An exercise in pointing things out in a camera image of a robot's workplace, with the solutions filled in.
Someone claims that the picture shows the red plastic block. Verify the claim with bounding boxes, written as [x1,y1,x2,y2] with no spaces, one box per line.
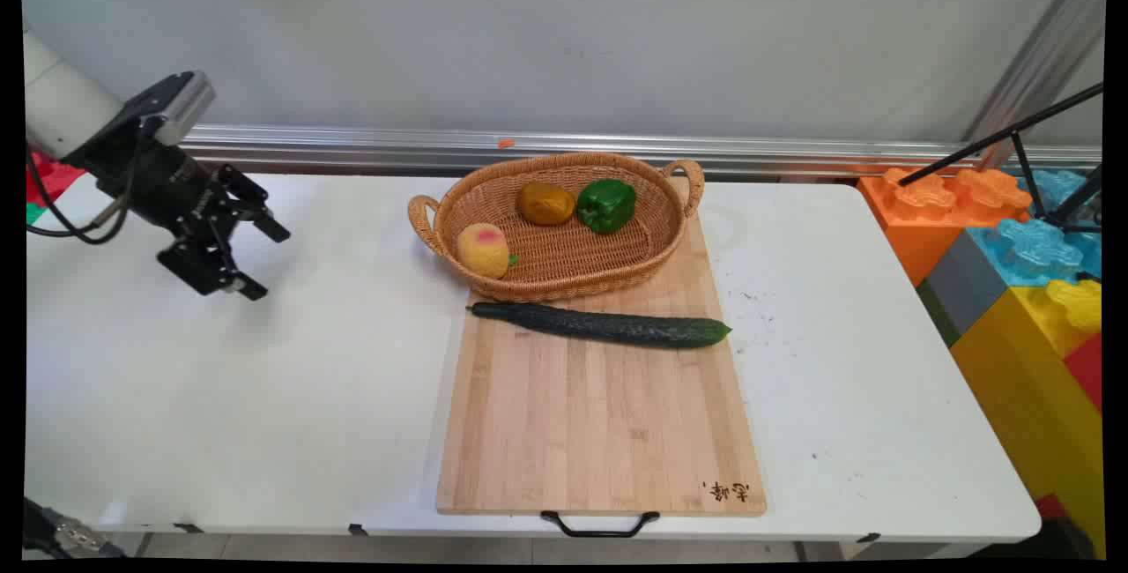
[26,148,87,207]

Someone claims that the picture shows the blue giant building block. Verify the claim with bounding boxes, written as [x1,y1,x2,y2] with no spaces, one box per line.
[967,169,1103,288]

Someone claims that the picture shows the grey giant building block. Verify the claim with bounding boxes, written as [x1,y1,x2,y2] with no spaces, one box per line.
[916,228,1011,347]

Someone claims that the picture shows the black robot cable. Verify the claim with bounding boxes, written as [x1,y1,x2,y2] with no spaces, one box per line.
[25,148,135,246]

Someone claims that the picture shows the black tripod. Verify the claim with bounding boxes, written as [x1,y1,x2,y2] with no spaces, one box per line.
[897,82,1104,234]

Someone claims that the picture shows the aluminium wall rail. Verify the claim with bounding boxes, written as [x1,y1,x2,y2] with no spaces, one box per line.
[181,124,1102,177]

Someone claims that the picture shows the woven wicker basket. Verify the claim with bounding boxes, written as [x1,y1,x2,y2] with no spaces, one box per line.
[407,153,706,304]

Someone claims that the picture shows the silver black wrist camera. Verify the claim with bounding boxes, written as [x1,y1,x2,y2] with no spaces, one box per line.
[122,71,217,148]

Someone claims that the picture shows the orange giant building block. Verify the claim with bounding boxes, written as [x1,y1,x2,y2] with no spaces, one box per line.
[857,167,1034,288]

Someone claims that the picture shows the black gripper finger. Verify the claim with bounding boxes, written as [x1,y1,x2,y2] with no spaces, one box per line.
[216,165,292,244]
[157,234,270,301]

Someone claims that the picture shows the black cutting board handle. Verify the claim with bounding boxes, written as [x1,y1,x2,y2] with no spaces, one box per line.
[540,510,661,540]

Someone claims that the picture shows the yellow pink peach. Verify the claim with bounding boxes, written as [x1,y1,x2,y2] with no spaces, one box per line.
[456,222,519,280]

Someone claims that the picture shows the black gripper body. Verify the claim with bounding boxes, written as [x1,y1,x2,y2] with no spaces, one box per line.
[63,117,237,235]

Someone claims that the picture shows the dark green cucumber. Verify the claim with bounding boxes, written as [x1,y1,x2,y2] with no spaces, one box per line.
[467,301,733,350]

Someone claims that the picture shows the red giant building block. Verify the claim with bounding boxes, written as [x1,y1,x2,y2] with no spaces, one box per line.
[1063,331,1104,416]

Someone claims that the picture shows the green bell pepper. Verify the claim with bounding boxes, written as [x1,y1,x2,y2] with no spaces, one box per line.
[576,179,637,234]

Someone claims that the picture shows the aluminium frame post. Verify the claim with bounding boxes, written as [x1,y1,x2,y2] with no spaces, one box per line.
[963,0,1108,170]

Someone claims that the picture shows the bamboo cutting board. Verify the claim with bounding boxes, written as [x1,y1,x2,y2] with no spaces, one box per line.
[436,203,768,517]

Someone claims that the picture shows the yellow giant building block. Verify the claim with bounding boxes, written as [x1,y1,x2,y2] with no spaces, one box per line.
[949,279,1107,559]

